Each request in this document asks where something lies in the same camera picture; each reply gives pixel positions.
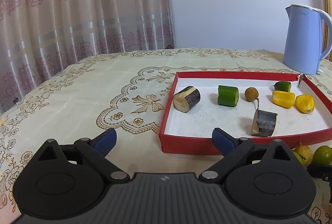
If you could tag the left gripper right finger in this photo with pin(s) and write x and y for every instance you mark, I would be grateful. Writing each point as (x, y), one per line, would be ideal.
(223, 142)

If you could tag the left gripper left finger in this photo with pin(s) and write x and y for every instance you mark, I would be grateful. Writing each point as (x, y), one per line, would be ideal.
(104, 142)

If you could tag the brown longan fruit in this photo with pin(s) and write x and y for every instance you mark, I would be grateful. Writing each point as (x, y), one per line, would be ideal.
(251, 94)

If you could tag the yellow fruit piece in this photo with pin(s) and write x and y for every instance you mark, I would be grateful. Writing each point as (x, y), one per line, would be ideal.
(305, 103)
(283, 99)

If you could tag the green cucumber end piece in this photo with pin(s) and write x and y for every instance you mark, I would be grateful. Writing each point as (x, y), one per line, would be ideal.
(284, 86)

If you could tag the round green lime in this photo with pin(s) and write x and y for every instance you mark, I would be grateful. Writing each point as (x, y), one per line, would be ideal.
(322, 155)

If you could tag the yellow-green round fruit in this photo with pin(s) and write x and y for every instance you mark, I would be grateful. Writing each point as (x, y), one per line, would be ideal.
(304, 152)

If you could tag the red shallow box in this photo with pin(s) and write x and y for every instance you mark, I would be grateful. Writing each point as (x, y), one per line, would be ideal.
(191, 132)

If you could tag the cream embroidered tablecloth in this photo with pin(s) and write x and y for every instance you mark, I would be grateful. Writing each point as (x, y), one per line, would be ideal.
(127, 91)

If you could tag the blue electric kettle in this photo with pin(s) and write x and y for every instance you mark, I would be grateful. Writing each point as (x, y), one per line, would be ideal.
(304, 46)

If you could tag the pink patterned curtain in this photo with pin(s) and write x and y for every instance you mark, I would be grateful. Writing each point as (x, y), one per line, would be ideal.
(40, 38)

